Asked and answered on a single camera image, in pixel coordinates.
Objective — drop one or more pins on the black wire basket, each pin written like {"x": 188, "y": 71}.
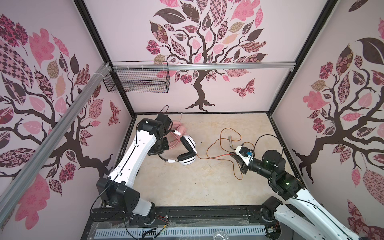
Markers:
{"x": 138, "y": 77}

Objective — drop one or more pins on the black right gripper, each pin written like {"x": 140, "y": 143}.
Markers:
{"x": 243, "y": 168}

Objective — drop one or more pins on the aluminium frame bar left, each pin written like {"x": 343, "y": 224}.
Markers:
{"x": 24, "y": 179}

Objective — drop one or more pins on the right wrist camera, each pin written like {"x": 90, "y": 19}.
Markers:
{"x": 244, "y": 155}

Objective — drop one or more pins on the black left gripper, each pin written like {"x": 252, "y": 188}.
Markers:
{"x": 165, "y": 147}

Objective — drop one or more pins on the aluminium frame bar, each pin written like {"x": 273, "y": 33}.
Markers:
{"x": 24, "y": 179}
{"x": 222, "y": 66}

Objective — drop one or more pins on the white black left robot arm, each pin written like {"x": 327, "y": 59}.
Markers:
{"x": 117, "y": 189}

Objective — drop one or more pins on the white perforated cable tray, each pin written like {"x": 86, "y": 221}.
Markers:
{"x": 178, "y": 232}

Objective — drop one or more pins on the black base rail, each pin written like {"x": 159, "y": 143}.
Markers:
{"x": 164, "y": 215}

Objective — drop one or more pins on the aluminium frame bar back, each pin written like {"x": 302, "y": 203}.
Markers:
{"x": 222, "y": 66}

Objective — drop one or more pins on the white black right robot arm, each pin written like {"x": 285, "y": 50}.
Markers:
{"x": 317, "y": 223}

